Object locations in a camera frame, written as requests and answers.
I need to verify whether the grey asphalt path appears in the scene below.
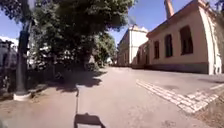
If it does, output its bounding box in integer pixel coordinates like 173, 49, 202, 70
0, 66, 224, 128

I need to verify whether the large shady tree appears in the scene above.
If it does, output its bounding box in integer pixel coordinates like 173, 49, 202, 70
31, 0, 136, 73

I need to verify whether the cobblestone strip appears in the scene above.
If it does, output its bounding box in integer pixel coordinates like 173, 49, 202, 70
135, 78, 224, 114

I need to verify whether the ochre building with chimney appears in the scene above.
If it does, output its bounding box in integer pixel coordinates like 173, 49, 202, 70
134, 0, 224, 76

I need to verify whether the white building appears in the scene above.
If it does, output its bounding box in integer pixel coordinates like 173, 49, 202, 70
0, 35, 19, 69

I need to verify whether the dark lamp post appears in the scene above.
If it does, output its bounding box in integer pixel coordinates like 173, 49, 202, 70
13, 0, 36, 102

